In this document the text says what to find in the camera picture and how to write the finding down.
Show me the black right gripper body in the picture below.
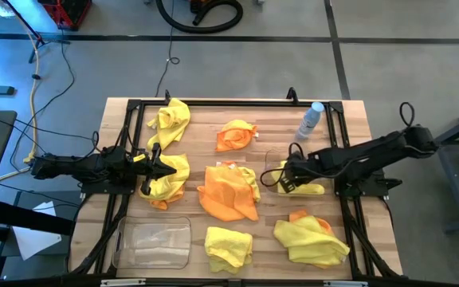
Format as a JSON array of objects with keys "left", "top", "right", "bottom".
[{"left": 283, "top": 153, "right": 323, "bottom": 188}]

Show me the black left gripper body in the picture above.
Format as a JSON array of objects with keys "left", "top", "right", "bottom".
[{"left": 130, "top": 142, "right": 162, "bottom": 196}]

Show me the yellow microfiber towel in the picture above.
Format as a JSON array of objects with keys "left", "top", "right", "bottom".
[
  {"left": 269, "top": 159, "right": 327, "bottom": 197},
  {"left": 139, "top": 152, "right": 191, "bottom": 202},
  {"left": 273, "top": 214, "right": 351, "bottom": 269},
  {"left": 146, "top": 97, "right": 191, "bottom": 152},
  {"left": 235, "top": 165, "right": 262, "bottom": 203},
  {"left": 203, "top": 226, "right": 254, "bottom": 276}
]

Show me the orange microfiber towel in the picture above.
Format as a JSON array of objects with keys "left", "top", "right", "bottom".
[
  {"left": 196, "top": 160, "right": 261, "bottom": 223},
  {"left": 288, "top": 209, "right": 334, "bottom": 236},
  {"left": 214, "top": 119, "right": 259, "bottom": 153},
  {"left": 147, "top": 187, "right": 186, "bottom": 211}
]

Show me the plastic water bottle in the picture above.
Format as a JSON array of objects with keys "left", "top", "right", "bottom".
[{"left": 295, "top": 100, "right": 326, "bottom": 141}]

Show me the white paper sheet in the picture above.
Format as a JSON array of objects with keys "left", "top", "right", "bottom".
[{"left": 12, "top": 200, "right": 63, "bottom": 261}]

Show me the black tripod stand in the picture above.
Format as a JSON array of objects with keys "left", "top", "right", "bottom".
[{"left": 0, "top": 0, "right": 72, "bottom": 65}]

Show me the red tool case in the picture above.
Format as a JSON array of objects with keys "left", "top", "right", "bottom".
[{"left": 37, "top": 0, "right": 93, "bottom": 32}]

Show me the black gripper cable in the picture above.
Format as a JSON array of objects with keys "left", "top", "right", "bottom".
[{"left": 259, "top": 142, "right": 306, "bottom": 189}]

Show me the black aluminium table frame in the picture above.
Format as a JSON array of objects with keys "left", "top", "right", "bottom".
[{"left": 65, "top": 86, "right": 406, "bottom": 287}]

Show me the silver metal bracket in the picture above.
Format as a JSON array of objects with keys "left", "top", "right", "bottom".
[
  {"left": 324, "top": 280, "right": 368, "bottom": 287},
  {"left": 100, "top": 278, "right": 147, "bottom": 287}
]

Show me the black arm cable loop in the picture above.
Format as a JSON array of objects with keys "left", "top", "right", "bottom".
[{"left": 398, "top": 101, "right": 417, "bottom": 129}]

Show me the yellow extension cable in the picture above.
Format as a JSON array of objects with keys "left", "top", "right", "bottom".
[{"left": 0, "top": 11, "right": 41, "bottom": 183}]

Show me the black floor cable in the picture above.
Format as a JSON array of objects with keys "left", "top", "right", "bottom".
[{"left": 155, "top": 0, "right": 181, "bottom": 98}]

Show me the black vacuum hose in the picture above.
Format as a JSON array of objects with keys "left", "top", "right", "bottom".
[{"left": 155, "top": 0, "right": 245, "bottom": 35}]

